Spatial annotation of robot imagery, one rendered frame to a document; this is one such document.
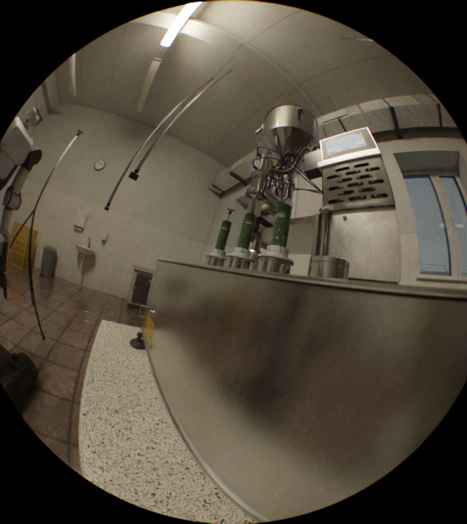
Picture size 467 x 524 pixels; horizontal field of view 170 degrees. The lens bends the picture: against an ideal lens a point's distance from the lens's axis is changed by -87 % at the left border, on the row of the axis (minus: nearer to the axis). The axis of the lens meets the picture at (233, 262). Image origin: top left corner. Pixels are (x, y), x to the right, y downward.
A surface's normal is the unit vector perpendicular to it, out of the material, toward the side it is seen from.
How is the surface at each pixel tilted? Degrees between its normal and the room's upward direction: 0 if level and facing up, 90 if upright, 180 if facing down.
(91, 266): 90
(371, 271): 90
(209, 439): 90
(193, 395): 90
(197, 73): 180
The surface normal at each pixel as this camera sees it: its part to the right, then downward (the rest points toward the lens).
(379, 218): -0.77, -0.28
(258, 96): -0.25, 0.96
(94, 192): 0.59, 0.04
